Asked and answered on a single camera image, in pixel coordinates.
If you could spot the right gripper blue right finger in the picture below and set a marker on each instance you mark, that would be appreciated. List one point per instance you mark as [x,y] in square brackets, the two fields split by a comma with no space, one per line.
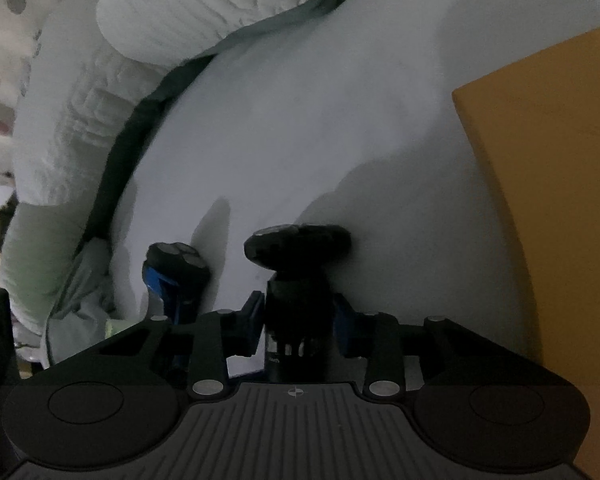
[383,342]

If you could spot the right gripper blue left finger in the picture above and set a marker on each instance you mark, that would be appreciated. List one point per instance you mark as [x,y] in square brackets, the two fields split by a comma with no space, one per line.
[220,335]

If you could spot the black mini tripod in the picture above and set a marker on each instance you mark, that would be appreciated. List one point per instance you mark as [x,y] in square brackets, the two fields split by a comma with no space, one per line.
[300,299]

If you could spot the blue black electric shaver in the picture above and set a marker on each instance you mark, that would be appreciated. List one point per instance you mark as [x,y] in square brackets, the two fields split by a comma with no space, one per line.
[176,278]

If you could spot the orange box lid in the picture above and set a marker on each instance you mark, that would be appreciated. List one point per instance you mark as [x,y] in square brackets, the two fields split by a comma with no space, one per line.
[534,126]

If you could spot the light green cat pillow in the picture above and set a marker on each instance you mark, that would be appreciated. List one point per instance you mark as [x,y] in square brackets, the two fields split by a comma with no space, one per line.
[107,72]

